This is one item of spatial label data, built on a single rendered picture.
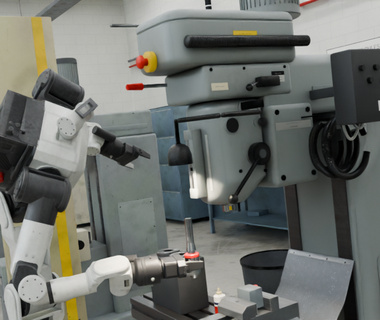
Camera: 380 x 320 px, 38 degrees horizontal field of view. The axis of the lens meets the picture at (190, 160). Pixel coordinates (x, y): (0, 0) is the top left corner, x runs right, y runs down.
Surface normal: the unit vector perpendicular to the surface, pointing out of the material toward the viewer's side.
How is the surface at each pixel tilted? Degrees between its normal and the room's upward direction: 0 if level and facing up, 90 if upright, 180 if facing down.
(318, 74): 90
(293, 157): 90
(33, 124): 58
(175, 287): 90
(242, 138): 90
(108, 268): 35
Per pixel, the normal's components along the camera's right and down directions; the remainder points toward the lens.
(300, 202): -0.84, 0.12
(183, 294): 0.52, -0.01
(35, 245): 0.29, -0.09
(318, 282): -0.80, -0.35
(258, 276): -0.61, 0.17
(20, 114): 0.52, -0.56
